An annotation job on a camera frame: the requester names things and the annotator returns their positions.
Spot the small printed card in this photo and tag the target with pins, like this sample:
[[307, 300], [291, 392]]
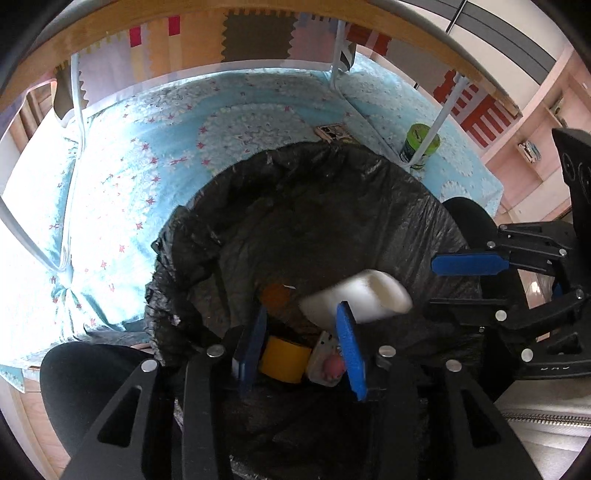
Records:
[[334, 133]]

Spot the green can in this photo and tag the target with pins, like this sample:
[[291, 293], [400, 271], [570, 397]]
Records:
[[418, 143]]

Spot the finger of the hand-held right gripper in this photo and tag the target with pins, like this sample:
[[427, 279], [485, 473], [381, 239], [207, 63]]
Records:
[[531, 314], [466, 264]]

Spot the person's white jacket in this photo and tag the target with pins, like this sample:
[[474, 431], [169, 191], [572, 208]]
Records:
[[554, 434]]

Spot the wooden corner shelf unit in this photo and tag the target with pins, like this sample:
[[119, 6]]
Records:
[[549, 138]]

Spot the orange cap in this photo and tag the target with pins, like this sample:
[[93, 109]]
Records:
[[277, 297]]

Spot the yellow tape roll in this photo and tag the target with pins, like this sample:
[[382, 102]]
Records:
[[286, 357]]

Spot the black trash bag bin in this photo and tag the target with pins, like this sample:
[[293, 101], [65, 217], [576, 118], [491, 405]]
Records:
[[323, 217]]

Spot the bed with blue floral sheet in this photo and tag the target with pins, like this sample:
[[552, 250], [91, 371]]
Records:
[[152, 175]]

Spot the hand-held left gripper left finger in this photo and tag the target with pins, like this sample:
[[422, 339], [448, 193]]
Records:
[[249, 350]]

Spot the person's right leg black pants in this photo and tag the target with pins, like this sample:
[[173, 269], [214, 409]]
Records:
[[471, 230]]

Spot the stack of books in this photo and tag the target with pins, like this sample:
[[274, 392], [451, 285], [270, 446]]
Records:
[[529, 150]]

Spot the colourful foam puzzle mat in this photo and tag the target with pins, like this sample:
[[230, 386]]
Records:
[[194, 39]]

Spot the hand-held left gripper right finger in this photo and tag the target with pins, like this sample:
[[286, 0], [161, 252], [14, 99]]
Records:
[[351, 350]]

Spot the white cylindrical container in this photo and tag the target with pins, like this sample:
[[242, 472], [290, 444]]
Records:
[[364, 295]]

